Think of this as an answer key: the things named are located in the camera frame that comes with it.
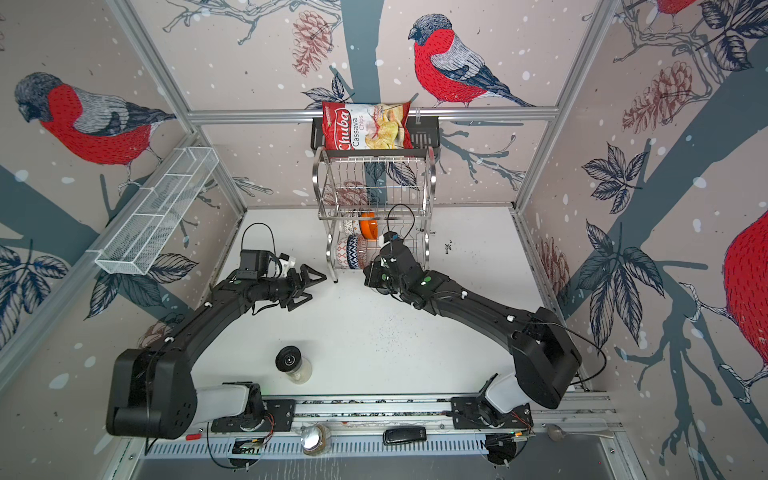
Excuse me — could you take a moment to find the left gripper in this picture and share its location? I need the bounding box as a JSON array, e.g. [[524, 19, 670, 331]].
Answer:
[[259, 263, 327, 309]]

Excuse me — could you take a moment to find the dark blue patterned bowl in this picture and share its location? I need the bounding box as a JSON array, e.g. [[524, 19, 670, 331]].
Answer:
[[346, 234, 367, 270]]

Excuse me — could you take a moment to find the orange plastic bowl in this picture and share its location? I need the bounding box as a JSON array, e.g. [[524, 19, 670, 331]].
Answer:
[[359, 211, 378, 241]]

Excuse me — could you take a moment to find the steel two-tier dish rack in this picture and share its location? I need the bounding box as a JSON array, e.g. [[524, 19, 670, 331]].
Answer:
[[312, 147, 437, 282]]

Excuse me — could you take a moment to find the red patterned bowl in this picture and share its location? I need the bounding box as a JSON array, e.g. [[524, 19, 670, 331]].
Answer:
[[335, 234, 350, 269]]

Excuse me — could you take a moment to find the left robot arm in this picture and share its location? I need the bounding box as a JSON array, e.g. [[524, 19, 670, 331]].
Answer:
[[105, 250, 327, 439]]

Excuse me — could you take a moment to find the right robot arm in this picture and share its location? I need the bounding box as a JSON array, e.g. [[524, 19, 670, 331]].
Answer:
[[364, 232, 582, 428]]

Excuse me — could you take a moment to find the black lidded glass jar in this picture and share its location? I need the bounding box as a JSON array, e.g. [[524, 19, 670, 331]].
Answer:
[[275, 345, 312, 384]]

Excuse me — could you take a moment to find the round silver object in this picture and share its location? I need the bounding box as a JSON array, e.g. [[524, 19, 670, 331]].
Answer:
[[300, 423, 332, 456]]

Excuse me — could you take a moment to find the red cassava chips bag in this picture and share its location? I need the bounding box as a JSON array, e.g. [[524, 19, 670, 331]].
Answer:
[[321, 102, 413, 151]]

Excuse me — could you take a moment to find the black remote device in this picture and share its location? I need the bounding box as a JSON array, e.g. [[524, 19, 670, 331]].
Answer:
[[382, 425, 427, 446]]

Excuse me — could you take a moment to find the metal spoon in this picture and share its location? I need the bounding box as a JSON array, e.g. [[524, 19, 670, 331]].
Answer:
[[546, 424, 615, 442]]

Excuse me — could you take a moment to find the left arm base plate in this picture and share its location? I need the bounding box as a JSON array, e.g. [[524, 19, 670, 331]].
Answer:
[[210, 399, 296, 433]]

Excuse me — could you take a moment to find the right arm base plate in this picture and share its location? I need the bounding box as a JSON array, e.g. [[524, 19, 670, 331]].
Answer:
[[450, 397, 533, 431]]

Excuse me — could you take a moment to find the white wire wall basket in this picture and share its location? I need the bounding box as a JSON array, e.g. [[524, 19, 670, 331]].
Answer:
[[95, 146, 219, 275]]

